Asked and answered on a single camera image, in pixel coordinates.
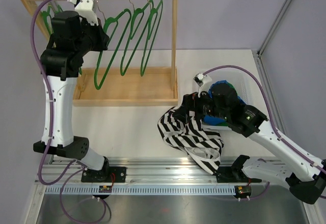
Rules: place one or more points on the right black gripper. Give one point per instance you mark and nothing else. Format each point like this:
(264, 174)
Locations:
(190, 102)

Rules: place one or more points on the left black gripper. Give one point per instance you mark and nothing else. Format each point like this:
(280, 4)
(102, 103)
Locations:
(103, 38)

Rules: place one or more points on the blue tank top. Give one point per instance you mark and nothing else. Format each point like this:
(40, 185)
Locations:
(224, 100)

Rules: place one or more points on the black white striped tank top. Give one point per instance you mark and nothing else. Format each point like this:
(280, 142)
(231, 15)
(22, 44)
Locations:
(203, 146)

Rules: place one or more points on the green tank top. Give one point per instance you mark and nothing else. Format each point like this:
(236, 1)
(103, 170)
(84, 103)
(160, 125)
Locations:
(214, 121)

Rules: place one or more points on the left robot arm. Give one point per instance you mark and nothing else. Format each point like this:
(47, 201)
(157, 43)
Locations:
(72, 38)

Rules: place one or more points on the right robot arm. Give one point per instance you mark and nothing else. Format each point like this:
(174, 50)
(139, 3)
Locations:
(301, 172)

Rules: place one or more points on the wooden clothes rack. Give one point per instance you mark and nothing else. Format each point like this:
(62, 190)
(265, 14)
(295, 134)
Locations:
(99, 81)

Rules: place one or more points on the white plastic basket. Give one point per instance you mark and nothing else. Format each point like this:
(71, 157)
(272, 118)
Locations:
(238, 79)

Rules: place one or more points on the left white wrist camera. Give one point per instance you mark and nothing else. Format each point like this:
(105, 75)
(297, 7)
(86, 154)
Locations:
(86, 9)

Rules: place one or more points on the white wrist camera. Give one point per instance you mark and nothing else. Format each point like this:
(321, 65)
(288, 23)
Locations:
(203, 81)
(86, 9)

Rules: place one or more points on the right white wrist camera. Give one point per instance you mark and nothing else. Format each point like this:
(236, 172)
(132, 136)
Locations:
(203, 81)

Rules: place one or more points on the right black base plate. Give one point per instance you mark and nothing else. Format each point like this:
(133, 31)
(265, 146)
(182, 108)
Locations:
(226, 174)

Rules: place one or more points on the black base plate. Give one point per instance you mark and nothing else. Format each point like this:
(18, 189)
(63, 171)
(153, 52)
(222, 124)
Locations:
(226, 174)
(114, 173)

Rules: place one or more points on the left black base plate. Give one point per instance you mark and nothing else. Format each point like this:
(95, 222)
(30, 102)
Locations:
(114, 173)

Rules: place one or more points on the aluminium mounting rail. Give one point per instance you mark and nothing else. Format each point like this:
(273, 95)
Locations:
(139, 171)

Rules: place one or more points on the white slotted cable duct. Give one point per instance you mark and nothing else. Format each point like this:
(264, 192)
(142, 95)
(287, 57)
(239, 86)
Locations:
(144, 190)

